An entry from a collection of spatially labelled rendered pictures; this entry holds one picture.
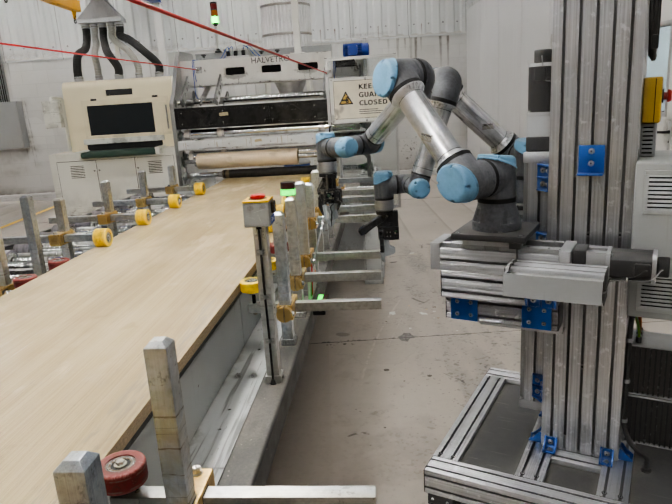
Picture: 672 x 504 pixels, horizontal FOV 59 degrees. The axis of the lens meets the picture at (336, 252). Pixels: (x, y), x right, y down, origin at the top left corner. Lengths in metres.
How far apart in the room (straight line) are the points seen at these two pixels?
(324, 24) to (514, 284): 9.51
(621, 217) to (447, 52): 9.30
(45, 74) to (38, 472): 11.02
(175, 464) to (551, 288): 1.14
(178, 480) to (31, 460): 0.29
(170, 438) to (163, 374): 0.10
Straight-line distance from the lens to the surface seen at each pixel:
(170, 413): 0.94
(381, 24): 11.03
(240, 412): 1.76
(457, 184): 1.74
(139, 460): 1.09
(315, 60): 4.89
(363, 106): 4.55
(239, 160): 4.74
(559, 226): 2.03
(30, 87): 12.07
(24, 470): 1.16
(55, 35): 11.90
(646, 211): 1.94
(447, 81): 2.23
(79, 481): 0.72
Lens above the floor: 1.46
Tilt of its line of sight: 14 degrees down
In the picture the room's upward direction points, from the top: 4 degrees counter-clockwise
